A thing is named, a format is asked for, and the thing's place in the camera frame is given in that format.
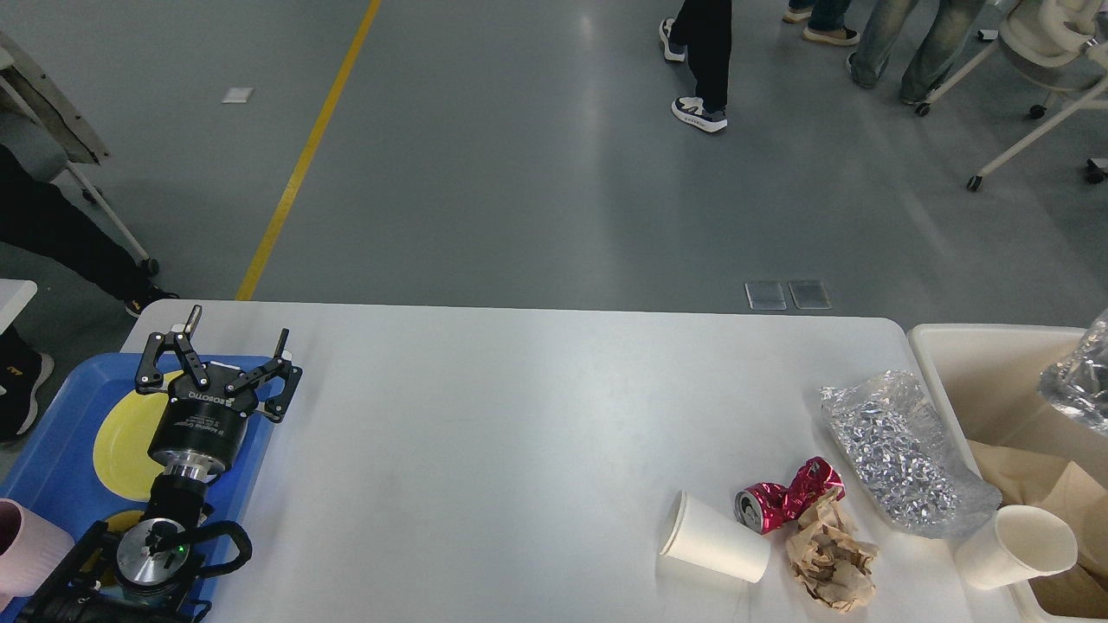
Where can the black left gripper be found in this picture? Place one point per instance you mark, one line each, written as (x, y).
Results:
(207, 411)

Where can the yellow plate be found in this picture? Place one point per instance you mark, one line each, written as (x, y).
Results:
(120, 455)

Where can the teal green mug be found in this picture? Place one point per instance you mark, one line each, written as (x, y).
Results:
(98, 561)

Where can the pink ribbed mug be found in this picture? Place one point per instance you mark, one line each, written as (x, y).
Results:
(31, 549)

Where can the foil sheet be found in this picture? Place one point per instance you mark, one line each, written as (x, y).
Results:
(904, 456)

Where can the brown paper bag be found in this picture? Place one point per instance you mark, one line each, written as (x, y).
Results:
(1063, 488)

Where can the foil tray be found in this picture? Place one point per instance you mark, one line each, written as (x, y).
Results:
(1077, 384)

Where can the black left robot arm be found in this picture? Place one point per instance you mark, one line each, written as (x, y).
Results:
(161, 576)

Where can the blue plastic tray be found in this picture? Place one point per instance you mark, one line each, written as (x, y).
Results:
(55, 476)

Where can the white side table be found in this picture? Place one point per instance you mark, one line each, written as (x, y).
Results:
(15, 294)

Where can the grey chair at left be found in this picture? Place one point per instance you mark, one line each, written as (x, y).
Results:
(49, 136)

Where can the floor outlet plate left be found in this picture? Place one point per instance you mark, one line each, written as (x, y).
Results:
(764, 295)

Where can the floor outlet plate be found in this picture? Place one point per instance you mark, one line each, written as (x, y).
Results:
(764, 295)
(809, 294)

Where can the crushed red can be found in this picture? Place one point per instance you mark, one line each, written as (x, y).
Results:
(766, 507)

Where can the floor outlet plate right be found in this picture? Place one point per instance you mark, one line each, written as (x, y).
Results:
(809, 294)

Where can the person in black trousers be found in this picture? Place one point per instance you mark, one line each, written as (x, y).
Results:
(701, 36)

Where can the crumpled brown paper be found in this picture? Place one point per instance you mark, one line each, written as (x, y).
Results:
(827, 560)

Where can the beige plastic bin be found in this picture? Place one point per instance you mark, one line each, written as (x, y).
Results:
(987, 376)

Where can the white paper cup in bin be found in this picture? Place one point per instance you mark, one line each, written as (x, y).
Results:
(1019, 543)

